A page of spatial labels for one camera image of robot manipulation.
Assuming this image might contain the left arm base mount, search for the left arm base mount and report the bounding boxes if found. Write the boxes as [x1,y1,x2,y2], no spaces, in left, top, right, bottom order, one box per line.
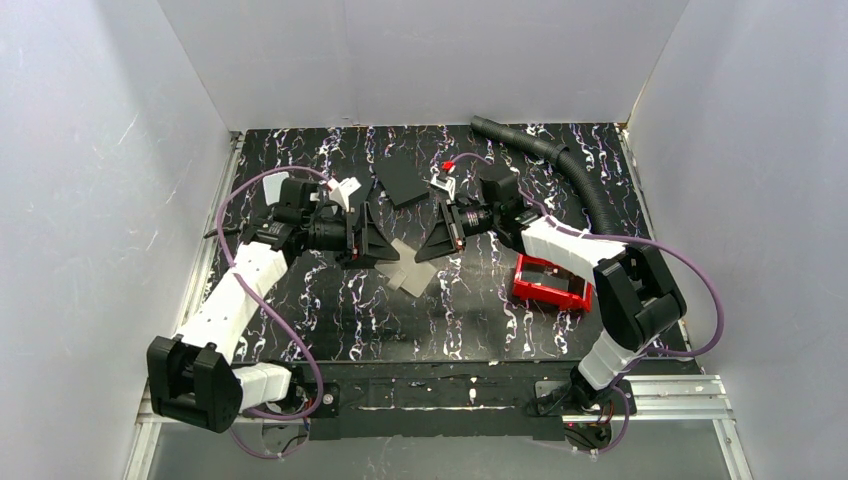
[279,383,341,419]

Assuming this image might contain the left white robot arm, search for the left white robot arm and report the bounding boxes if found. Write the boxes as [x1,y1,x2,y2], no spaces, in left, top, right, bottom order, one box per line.
[146,170,400,433]

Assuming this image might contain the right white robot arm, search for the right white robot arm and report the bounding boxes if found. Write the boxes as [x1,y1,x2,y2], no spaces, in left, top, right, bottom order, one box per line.
[415,165,687,393]

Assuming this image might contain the white square box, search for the white square box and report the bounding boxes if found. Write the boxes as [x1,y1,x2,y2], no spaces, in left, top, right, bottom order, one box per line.
[262,172,290,207]

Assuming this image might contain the black corrugated hose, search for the black corrugated hose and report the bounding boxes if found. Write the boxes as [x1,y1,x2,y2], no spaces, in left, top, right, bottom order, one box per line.
[470,115,617,236]

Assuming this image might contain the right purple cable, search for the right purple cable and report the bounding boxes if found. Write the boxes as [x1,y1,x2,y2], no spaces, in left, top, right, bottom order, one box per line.
[450,152,725,455]

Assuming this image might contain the purple cable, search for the purple cable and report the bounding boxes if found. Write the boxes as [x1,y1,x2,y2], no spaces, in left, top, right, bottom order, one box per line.
[450,152,725,455]
[215,165,333,460]

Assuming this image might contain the black pliers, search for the black pliers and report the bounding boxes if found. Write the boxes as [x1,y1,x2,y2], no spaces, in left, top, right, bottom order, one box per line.
[202,223,253,240]

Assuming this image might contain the black flat box right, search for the black flat box right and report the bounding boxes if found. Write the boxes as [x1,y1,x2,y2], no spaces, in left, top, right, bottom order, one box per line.
[373,157,429,210]

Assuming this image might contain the black flat box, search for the black flat box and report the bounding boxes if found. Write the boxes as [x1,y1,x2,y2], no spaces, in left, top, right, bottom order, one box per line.
[332,174,374,224]
[373,157,429,210]

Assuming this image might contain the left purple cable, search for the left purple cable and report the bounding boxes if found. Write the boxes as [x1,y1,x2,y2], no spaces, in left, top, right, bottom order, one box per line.
[215,165,333,460]

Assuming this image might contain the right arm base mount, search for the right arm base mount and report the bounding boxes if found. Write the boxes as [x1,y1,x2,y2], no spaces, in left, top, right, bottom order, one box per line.
[525,381,637,456]

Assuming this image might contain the grey leather card holder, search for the grey leather card holder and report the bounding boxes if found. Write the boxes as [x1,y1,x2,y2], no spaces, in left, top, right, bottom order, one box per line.
[375,239,437,298]

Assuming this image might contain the black flat box left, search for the black flat box left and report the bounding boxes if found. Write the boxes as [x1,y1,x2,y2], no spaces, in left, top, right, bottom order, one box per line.
[332,174,374,224]

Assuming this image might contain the red plastic bin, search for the red plastic bin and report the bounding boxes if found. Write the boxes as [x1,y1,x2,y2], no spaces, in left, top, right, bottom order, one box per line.
[512,254,593,312]

